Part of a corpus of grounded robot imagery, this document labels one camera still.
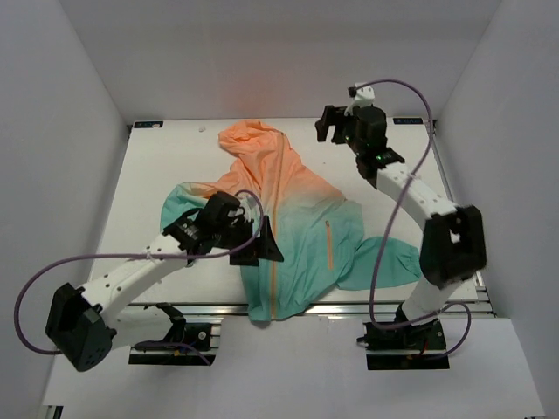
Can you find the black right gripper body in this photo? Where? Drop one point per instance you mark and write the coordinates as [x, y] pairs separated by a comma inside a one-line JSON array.
[[349, 129]]

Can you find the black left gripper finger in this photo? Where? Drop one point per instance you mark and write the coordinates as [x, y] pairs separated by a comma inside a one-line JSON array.
[[267, 248], [247, 256]]

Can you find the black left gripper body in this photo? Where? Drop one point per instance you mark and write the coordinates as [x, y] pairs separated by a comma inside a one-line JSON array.
[[234, 234]]

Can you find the teal and peach jacket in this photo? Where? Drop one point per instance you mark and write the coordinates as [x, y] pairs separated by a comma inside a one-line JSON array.
[[319, 232]]

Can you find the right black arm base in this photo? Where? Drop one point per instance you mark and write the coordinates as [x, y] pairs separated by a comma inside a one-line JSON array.
[[416, 347]]

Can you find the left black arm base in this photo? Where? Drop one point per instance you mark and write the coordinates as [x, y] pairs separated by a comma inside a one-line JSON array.
[[186, 342]]

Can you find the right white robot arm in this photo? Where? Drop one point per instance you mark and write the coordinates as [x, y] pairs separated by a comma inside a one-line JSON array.
[[453, 245]]

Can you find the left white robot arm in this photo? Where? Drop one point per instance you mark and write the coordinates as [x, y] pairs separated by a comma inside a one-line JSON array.
[[86, 323]]

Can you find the right blue table label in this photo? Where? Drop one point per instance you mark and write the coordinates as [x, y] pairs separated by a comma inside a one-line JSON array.
[[408, 121]]

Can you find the blue table label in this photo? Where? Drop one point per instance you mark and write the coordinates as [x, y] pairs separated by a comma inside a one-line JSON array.
[[408, 121], [147, 124]]

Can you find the left blue table label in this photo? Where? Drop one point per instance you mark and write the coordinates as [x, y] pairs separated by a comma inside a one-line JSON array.
[[147, 124]]

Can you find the aluminium table edge rail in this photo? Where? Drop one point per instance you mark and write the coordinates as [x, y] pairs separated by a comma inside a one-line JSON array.
[[482, 308]]

